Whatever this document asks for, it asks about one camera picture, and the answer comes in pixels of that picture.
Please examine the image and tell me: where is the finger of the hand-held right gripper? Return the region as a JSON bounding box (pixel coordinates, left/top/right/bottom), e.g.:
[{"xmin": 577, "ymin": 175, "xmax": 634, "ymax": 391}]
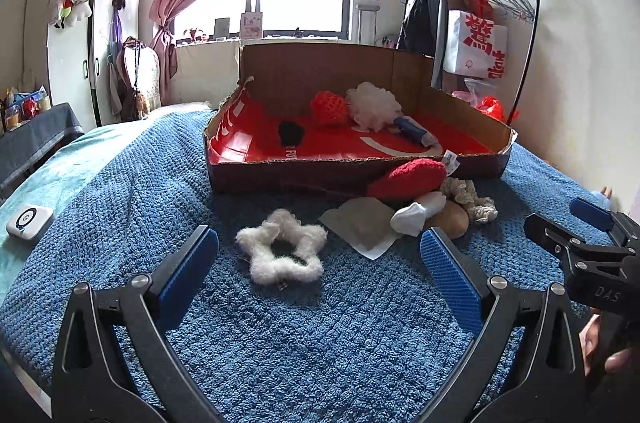
[
  {"xmin": 524, "ymin": 213, "xmax": 626, "ymax": 271},
  {"xmin": 570, "ymin": 197, "xmax": 615, "ymax": 233}
]

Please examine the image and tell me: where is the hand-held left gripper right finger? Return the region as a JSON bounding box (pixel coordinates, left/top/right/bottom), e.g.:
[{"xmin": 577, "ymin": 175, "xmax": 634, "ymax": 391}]
[{"xmin": 417, "ymin": 228, "xmax": 587, "ymax": 423}]

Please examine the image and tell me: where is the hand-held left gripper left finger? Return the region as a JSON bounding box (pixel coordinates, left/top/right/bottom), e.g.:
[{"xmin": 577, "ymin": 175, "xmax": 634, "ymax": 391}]
[{"xmin": 50, "ymin": 225, "xmax": 226, "ymax": 423}]

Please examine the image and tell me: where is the white fluffy star scrunchie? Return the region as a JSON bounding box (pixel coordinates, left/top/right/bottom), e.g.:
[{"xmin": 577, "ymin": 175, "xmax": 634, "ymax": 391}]
[{"xmin": 235, "ymin": 209, "xmax": 328, "ymax": 287}]

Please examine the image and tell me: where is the white sock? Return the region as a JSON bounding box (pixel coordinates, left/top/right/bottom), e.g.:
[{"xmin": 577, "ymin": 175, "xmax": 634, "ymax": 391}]
[{"xmin": 390, "ymin": 192, "xmax": 447, "ymax": 237}]

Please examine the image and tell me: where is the cream crochet scrunchie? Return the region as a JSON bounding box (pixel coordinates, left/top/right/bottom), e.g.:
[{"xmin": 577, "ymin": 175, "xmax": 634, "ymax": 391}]
[{"xmin": 440, "ymin": 177, "xmax": 499, "ymax": 225}]

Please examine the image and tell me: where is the white gauze sheet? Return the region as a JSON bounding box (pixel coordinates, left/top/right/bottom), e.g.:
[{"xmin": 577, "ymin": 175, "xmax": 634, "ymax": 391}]
[{"xmin": 318, "ymin": 197, "xmax": 402, "ymax": 261}]

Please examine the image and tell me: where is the red fuzzy sock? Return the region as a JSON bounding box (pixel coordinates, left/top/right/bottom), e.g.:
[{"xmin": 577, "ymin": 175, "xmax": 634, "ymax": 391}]
[{"xmin": 367, "ymin": 150, "xmax": 462, "ymax": 202}]

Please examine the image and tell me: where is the blue roll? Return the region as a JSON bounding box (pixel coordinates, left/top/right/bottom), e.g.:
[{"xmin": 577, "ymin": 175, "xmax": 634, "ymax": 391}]
[{"xmin": 392, "ymin": 116, "xmax": 444, "ymax": 154}]

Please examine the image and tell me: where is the black fuzzy cloth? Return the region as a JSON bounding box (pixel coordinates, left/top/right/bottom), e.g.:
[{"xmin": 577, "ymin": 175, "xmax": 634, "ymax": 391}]
[{"xmin": 278, "ymin": 121, "xmax": 306, "ymax": 148}]

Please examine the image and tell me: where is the white mesh bath pouf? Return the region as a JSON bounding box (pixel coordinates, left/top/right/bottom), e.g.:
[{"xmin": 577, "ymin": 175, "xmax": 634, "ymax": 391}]
[{"xmin": 346, "ymin": 82, "xmax": 404, "ymax": 134}]

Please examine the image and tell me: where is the red foam mesh net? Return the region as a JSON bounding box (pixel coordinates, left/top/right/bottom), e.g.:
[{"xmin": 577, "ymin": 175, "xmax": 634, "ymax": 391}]
[{"xmin": 310, "ymin": 91, "xmax": 351, "ymax": 128}]

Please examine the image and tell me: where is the brown cardboard box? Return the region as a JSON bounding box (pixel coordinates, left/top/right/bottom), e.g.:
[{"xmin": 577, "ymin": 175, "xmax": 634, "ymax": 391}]
[{"xmin": 202, "ymin": 43, "xmax": 518, "ymax": 197}]

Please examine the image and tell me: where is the shoulder bag with plush charm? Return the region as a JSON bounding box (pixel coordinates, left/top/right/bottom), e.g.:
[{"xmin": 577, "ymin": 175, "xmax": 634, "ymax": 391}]
[{"xmin": 120, "ymin": 37, "xmax": 152, "ymax": 121}]

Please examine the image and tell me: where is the light blue soft toy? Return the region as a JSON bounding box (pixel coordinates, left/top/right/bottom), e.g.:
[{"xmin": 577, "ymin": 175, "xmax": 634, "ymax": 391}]
[{"xmin": 590, "ymin": 187, "xmax": 617, "ymax": 214}]

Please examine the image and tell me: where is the person's right hand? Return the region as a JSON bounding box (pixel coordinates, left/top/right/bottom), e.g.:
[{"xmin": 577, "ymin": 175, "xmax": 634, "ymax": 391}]
[{"xmin": 580, "ymin": 316, "xmax": 636, "ymax": 378}]

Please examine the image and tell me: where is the blue textured blanket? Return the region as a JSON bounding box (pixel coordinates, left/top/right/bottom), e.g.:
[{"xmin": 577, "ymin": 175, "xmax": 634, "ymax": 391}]
[{"xmin": 0, "ymin": 108, "xmax": 640, "ymax": 423}]

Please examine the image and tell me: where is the red plastic bag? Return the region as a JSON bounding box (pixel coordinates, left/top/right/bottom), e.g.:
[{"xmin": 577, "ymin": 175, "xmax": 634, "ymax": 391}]
[{"xmin": 472, "ymin": 95, "xmax": 521, "ymax": 124}]

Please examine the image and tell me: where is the teal bed sheet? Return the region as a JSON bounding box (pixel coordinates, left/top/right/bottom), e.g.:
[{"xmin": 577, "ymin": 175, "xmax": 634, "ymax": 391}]
[{"xmin": 0, "ymin": 102, "xmax": 213, "ymax": 304}]

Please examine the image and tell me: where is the white pocket device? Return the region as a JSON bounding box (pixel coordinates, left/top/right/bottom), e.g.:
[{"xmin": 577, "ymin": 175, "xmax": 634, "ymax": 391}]
[{"xmin": 6, "ymin": 202, "xmax": 55, "ymax": 245}]

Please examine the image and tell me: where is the table with dark cloth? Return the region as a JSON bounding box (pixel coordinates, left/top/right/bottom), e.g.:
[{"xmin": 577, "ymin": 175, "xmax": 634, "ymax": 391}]
[{"xmin": 0, "ymin": 103, "xmax": 86, "ymax": 200}]

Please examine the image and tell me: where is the white paper bag red print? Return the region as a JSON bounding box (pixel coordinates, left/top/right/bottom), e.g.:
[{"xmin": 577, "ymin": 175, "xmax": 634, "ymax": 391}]
[{"xmin": 442, "ymin": 0, "xmax": 509, "ymax": 80}]

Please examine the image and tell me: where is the black clothes rack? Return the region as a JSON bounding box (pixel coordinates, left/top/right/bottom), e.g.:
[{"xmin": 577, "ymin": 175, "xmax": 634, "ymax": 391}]
[{"xmin": 400, "ymin": 0, "xmax": 542, "ymax": 124}]

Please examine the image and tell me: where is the chair with white cover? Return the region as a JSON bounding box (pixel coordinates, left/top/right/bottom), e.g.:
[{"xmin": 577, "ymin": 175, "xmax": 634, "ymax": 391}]
[{"xmin": 107, "ymin": 38, "xmax": 212, "ymax": 122}]

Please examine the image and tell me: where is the clutter of table items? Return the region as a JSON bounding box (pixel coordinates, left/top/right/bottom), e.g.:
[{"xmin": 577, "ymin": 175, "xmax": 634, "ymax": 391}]
[{"xmin": 0, "ymin": 85, "xmax": 53, "ymax": 132}]

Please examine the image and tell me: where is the white wardrobe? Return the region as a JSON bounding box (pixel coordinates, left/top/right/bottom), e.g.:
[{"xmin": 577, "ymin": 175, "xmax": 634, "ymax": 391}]
[{"xmin": 22, "ymin": 0, "xmax": 144, "ymax": 134}]

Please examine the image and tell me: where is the dark hanging coat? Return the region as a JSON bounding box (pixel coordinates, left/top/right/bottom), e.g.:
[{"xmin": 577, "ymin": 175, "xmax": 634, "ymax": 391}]
[{"xmin": 397, "ymin": 0, "xmax": 450, "ymax": 90}]

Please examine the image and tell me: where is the floral greeting card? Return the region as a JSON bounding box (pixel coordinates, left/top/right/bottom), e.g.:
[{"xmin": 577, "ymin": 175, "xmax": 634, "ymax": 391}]
[{"xmin": 239, "ymin": 13, "xmax": 264, "ymax": 39}]

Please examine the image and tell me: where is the white metal stand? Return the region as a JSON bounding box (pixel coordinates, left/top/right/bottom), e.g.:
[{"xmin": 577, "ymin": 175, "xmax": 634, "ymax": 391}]
[{"xmin": 355, "ymin": 0, "xmax": 384, "ymax": 47}]

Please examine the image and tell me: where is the hanging fairy plush doll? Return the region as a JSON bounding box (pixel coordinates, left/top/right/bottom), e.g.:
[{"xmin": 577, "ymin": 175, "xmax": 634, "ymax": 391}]
[{"xmin": 49, "ymin": 0, "xmax": 99, "ymax": 30}]

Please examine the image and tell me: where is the purple hanging strap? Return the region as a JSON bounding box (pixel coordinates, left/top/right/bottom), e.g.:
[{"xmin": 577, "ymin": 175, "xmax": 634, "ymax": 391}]
[{"xmin": 112, "ymin": 0, "xmax": 127, "ymax": 50}]

